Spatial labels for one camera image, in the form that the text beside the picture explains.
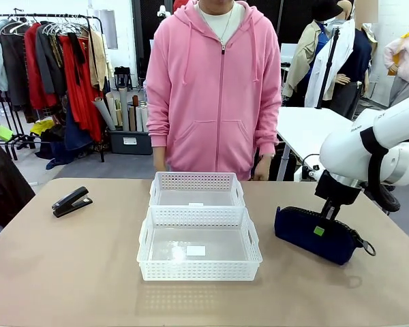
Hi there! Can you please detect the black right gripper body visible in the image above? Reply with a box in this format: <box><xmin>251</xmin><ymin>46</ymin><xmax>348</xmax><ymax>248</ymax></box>
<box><xmin>314</xmin><ymin>169</ymin><xmax>363</xmax><ymax>206</ymax></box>

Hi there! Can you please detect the navy zip pencil case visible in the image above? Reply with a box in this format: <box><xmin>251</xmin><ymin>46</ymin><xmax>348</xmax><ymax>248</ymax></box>
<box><xmin>273</xmin><ymin>205</ymin><xmax>377</xmax><ymax>266</ymax></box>

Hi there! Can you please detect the person's right forearm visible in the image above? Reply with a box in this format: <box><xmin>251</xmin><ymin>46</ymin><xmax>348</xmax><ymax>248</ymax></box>
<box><xmin>145</xmin><ymin>98</ymin><xmax>173</xmax><ymax>149</ymax></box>

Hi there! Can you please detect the person's left forearm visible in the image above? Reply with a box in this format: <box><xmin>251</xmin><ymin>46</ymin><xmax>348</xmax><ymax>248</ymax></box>
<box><xmin>254</xmin><ymin>98</ymin><xmax>283</xmax><ymax>157</ymax></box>

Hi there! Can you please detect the person's left hand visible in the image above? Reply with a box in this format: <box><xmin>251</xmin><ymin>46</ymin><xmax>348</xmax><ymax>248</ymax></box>
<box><xmin>252</xmin><ymin>155</ymin><xmax>273</xmax><ymax>182</ymax></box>

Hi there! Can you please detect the person's right hand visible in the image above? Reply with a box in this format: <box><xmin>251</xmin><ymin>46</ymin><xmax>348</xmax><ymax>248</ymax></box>
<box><xmin>152</xmin><ymin>146</ymin><xmax>168</xmax><ymax>173</ymax></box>

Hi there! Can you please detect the yellow bag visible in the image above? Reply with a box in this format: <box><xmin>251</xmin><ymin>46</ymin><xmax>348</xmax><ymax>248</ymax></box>
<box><xmin>30</xmin><ymin>119</ymin><xmax>56</xmax><ymax>136</ymax></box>

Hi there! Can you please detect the black fabric heap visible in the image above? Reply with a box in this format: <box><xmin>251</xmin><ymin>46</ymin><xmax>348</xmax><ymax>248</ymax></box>
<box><xmin>0</xmin><ymin>133</ymin><xmax>36</xmax><ymax>228</ymax></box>

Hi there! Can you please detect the dark brown hanging coat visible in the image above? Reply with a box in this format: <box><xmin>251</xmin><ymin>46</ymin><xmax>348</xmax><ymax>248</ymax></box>
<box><xmin>0</xmin><ymin>29</ymin><xmax>31</xmax><ymax>112</ymax></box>

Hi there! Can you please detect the red hanging jacket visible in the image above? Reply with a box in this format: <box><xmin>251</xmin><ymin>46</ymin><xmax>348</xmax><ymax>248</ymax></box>
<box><xmin>23</xmin><ymin>22</ymin><xmax>57</xmax><ymax>110</ymax></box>

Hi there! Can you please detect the white work table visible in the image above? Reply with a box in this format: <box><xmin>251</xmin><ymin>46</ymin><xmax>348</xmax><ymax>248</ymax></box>
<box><xmin>276</xmin><ymin>106</ymin><xmax>364</xmax><ymax>182</ymax></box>

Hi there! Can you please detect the navy hanging garment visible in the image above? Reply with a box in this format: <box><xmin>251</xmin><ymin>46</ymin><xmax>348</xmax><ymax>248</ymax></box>
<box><xmin>63</xmin><ymin>100</ymin><xmax>93</xmax><ymax>151</ymax></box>

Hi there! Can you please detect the gray hanging jacket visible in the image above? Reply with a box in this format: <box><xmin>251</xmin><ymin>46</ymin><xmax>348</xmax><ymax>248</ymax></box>
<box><xmin>35</xmin><ymin>29</ymin><xmax>68</xmax><ymax>95</ymax></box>

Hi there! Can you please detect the long red dress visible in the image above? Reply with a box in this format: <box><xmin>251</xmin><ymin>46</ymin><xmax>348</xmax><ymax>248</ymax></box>
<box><xmin>59</xmin><ymin>33</ymin><xmax>104</xmax><ymax>143</ymax></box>

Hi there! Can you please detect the black stapler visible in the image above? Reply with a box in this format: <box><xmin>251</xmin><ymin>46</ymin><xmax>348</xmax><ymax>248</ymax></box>
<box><xmin>51</xmin><ymin>185</ymin><xmax>94</xmax><ymax>219</ymax></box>

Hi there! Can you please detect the black metal clothes rack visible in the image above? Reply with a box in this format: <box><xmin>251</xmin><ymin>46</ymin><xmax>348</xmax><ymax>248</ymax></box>
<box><xmin>0</xmin><ymin>7</ymin><xmax>106</xmax><ymax>163</ymax></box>

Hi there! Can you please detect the gray leaning paper roll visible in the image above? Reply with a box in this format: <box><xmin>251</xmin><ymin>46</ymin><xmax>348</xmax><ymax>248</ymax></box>
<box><xmin>93</xmin><ymin>96</ymin><xmax>117</xmax><ymax>131</ymax></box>

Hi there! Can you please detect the black hanging scarf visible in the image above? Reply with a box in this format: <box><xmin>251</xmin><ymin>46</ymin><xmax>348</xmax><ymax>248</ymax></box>
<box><xmin>67</xmin><ymin>32</ymin><xmax>87</xmax><ymax>87</ymax></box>

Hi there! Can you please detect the cream paper roll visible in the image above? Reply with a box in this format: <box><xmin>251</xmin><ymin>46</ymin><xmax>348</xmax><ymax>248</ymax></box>
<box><xmin>105</xmin><ymin>91</ymin><xmax>123</xmax><ymax>127</ymax></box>

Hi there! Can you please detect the beige hanging garment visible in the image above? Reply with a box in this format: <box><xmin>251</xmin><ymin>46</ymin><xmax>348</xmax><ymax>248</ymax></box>
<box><xmin>87</xmin><ymin>29</ymin><xmax>109</xmax><ymax>92</ymax></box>

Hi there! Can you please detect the black tripod pole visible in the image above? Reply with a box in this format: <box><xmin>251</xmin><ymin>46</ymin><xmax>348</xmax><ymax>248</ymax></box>
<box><xmin>315</xmin><ymin>27</ymin><xmax>342</xmax><ymax>110</ymax></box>

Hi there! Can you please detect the tall gray paper roll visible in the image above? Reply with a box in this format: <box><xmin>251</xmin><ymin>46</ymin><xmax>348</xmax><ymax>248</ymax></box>
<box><xmin>118</xmin><ymin>87</ymin><xmax>131</xmax><ymax>132</ymax></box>

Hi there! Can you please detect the white perforated plastic basket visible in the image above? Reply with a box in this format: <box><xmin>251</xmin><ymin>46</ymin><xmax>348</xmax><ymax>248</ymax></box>
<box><xmin>136</xmin><ymin>204</ymin><xmax>264</xmax><ymax>282</ymax></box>
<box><xmin>149</xmin><ymin>171</ymin><xmax>246</xmax><ymax>208</ymax></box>

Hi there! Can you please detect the gray storage bin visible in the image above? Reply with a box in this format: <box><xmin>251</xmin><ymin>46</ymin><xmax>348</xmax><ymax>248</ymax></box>
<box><xmin>108</xmin><ymin>129</ymin><xmax>153</xmax><ymax>156</ymax></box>

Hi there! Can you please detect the mannequin in white coat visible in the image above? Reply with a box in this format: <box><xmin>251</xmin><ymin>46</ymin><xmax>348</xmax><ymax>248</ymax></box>
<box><xmin>304</xmin><ymin>16</ymin><xmax>375</xmax><ymax>121</ymax></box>

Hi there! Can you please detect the mannequin in beige coat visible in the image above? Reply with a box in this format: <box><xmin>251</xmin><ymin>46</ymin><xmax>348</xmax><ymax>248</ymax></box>
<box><xmin>282</xmin><ymin>0</ymin><xmax>354</xmax><ymax>107</ymax></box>

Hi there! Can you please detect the small black stand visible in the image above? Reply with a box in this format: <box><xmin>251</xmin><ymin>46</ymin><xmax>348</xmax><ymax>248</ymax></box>
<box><xmin>113</xmin><ymin>65</ymin><xmax>134</xmax><ymax>90</ymax></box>

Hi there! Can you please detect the white paper roll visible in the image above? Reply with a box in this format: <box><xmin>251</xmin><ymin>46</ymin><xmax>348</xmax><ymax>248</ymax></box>
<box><xmin>136</xmin><ymin>104</ymin><xmax>149</xmax><ymax>133</ymax></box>

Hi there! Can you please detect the mannequin in pink sweater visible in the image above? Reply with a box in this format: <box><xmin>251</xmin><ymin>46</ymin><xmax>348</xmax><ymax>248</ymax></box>
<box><xmin>383</xmin><ymin>16</ymin><xmax>409</xmax><ymax>108</ymax></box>

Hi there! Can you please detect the white hanging panel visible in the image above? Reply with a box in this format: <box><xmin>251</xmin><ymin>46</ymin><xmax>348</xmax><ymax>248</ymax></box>
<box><xmin>94</xmin><ymin>9</ymin><xmax>119</xmax><ymax>50</ymax></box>

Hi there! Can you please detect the person in pink hoodie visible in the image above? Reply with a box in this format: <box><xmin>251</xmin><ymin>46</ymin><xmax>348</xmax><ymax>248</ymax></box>
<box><xmin>145</xmin><ymin>0</ymin><xmax>283</xmax><ymax>182</ymax></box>

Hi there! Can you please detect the black bucket hat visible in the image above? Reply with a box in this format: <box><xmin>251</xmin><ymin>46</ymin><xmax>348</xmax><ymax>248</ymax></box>
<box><xmin>311</xmin><ymin>0</ymin><xmax>344</xmax><ymax>22</ymax></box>

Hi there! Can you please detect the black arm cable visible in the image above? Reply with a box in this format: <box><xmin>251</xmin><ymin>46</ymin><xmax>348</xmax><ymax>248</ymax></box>
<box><xmin>359</xmin><ymin>126</ymin><xmax>402</xmax><ymax>213</ymax></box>

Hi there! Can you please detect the thin silver necklace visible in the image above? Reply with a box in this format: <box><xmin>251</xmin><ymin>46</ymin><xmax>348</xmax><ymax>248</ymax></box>
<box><xmin>199</xmin><ymin>3</ymin><xmax>234</xmax><ymax>47</ymax></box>

